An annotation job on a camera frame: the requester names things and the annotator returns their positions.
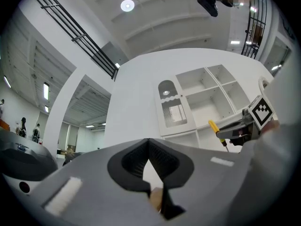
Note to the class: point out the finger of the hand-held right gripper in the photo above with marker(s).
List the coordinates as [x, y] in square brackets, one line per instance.
[231, 131]

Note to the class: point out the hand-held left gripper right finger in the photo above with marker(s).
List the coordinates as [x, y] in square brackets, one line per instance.
[183, 171]

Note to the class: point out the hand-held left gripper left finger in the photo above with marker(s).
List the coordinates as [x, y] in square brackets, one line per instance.
[115, 168]

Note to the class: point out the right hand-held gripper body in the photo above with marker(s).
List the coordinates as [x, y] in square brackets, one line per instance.
[261, 112]

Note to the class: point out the person's right forearm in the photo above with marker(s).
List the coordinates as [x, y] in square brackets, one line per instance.
[271, 127]

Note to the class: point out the white shelf cabinet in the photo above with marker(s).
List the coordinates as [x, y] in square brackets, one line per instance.
[207, 102]

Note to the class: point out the brown cardboard box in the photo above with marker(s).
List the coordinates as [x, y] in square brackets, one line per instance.
[156, 198]

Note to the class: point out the black balcony railing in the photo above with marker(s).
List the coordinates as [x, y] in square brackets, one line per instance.
[249, 20]
[80, 37]

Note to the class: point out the row of ceiling strip lights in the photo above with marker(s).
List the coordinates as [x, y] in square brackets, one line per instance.
[46, 91]

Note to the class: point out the round ceiling lamp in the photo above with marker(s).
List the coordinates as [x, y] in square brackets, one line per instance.
[127, 5]

